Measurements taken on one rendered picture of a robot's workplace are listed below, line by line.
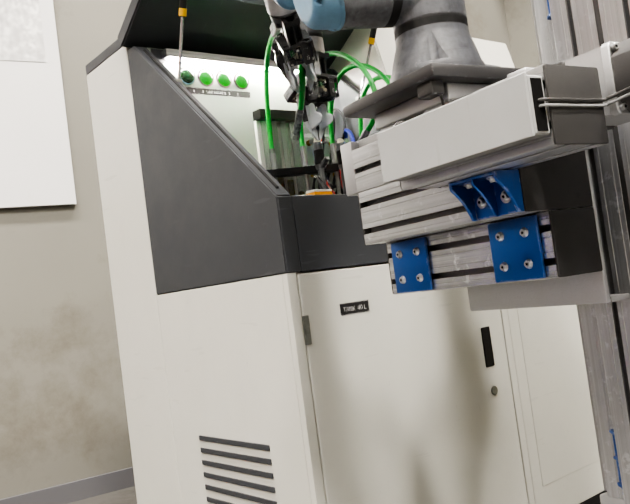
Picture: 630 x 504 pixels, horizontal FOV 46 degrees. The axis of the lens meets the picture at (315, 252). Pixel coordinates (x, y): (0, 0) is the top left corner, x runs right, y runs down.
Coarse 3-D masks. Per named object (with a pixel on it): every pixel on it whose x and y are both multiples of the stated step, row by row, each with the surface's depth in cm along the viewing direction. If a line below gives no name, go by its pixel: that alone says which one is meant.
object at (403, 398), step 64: (320, 320) 153; (384, 320) 164; (448, 320) 177; (320, 384) 151; (384, 384) 162; (448, 384) 175; (320, 448) 149; (384, 448) 159; (448, 448) 172; (512, 448) 186
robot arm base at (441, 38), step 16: (432, 16) 110; (448, 16) 111; (464, 16) 113; (400, 32) 114; (416, 32) 111; (432, 32) 110; (448, 32) 110; (464, 32) 112; (400, 48) 113; (416, 48) 110; (432, 48) 110; (448, 48) 109; (464, 48) 110; (400, 64) 112; (416, 64) 110; (480, 64) 111
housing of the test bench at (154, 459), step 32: (96, 64) 212; (128, 64) 197; (96, 96) 214; (128, 96) 198; (96, 128) 215; (128, 128) 199; (128, 160) 201; (128, 192) 202; (128, 224) 203; (128, 256) 205; (128, 288) 206; (128, 320) 208; (128, 352) 209; (160, 352) 194; (128, 384) 211; (160, 384) 195; (128, 416) 212; (160, 416) 197; (160, 448) 198; (160, 480) 199
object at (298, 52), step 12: (288, 24) 157; (276, 36) 166; (288, 36) 159; (300, 36) 162; (288, 48) 160; (300, 48) 163; (312, 48) 164; (288, 60) 164; (300, 60) 164; (312, 60) 164
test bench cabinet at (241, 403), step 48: (240, 288) 162; (288, 288) 149; (192, 336) 180; (240, 336) 164; (288, 336) 150; (192, 384) 182; (240, 384) 165; (288, 384) 151; (192, 432) 184; (240, 432) 166; (288, 432) 152; (192, 480) 185; (240, 480) 167; (288, 480) 153; (528, 480) 189
